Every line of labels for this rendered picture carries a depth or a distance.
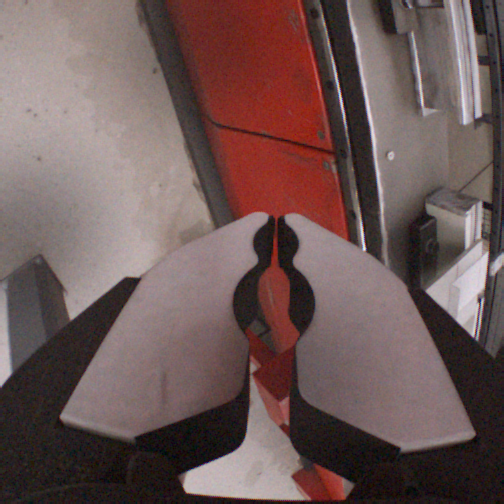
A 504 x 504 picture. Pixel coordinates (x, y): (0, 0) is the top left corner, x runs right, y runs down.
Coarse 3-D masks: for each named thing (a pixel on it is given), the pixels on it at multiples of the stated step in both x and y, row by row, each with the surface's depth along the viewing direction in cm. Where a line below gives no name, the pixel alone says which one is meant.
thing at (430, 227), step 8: (424, 216) 72; (432, 216) 72; (416, 224) 71; (424, 224) 70; (432, 224) 71; (416, 232) 71; (424, 232) 71; (432, 232) 72; (416, 240) 72; (424, 240) 71; (416, 248) 73; (424, 248) 72; (416, 256) 74; (424, 256) 73; (432, 256) 75; (416, 264) 75; (424, 264) 74; (432, 264) 76; (416, 272) 76; (424, 272) 75; (432, 272) 77; (416, 280) 77; (424, 280) 76
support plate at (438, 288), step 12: (480, 240) 65; (468, 252) 64; (480, 252) 67; (456, 264) 63; (468, 264) 65; (444, 276) 62; (432, 288) 61; (444, 288) 63; (444, 300) 65; (468, 312) 73
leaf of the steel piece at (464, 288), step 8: (464, 272) 65; (472, 272) 67; (456, 280) 64; (464, 280) 66; (472, 280) 68; (456, 288) 62; (464, 288) 67; (472, 288) 69; (456, 296) 63; (464, 296) 68; (472, 296) 71; (448, 304) 66; (456, 304) 64; (464, 304) 70; (448, 312) 66; (456, 312) 65; (456, 320) 65
